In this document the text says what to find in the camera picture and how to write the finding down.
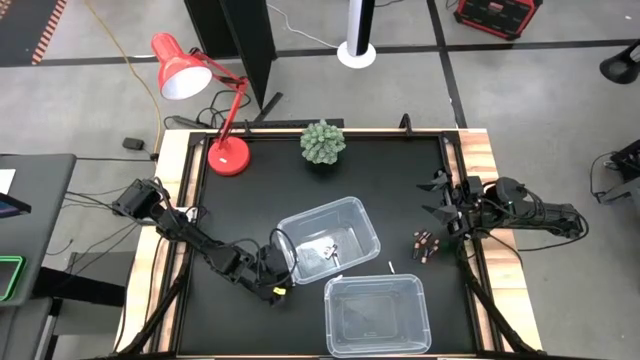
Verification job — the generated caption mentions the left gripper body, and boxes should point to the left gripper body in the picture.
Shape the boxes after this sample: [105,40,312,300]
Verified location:
[257,243,294,301]

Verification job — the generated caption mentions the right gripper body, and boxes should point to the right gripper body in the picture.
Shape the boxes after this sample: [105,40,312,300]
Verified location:
[446,173,490,237]

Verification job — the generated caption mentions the clear plastic storage bin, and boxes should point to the clear plastic storage bin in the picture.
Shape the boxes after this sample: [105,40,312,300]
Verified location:
[323,273,432,359]
[273,195,382,286]

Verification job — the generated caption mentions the green artificial potted plant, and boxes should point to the green artificial potted plant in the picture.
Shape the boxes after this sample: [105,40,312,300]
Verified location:
[299,118,347,166]

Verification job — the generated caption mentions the white black pole stand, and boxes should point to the white black pole stand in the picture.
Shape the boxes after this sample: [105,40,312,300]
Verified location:
[336,0,377,70]

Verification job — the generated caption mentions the red black equipment case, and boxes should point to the red black equipment case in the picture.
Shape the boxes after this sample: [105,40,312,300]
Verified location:
[453,0,544,41]

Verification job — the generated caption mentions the black round stand base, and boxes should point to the black round stand base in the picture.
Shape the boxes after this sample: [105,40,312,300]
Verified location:
[598,39,640,85]

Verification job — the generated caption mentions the red desk lamp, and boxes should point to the red desk lamp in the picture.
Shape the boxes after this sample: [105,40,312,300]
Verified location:
[150,32,252,177]

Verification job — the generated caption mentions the black partition panel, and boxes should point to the black partition panel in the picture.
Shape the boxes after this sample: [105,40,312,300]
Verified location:
[183,0,284,124]

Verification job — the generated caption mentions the grey desk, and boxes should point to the grey desk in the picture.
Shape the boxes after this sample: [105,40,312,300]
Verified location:
[0,153,78,307]

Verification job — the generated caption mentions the dark tablet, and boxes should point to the dark tablet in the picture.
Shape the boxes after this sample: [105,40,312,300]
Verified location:
[0,192,32,220]

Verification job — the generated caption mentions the black mat orange striped edge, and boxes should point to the black mat orange striped edge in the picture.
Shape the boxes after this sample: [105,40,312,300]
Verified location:
[0,0,69,68]

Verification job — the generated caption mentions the black cable with yellow tag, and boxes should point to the black cable with yellow tag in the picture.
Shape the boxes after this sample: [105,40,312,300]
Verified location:
[268,227,300,297]

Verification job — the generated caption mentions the black table frame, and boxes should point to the black table frame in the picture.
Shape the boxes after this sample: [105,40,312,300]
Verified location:
[113,113,544,360]

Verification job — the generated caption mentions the black equipment frame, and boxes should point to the black equipment frame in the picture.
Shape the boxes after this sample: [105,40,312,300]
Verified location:
[589,138,640,205]

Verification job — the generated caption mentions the black tangled cables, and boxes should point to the black tangled cables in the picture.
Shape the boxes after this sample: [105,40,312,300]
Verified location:
[163,89,252,130]

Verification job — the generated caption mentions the white cable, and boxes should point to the white cable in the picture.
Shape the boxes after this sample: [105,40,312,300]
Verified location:
[266,2,341,50]

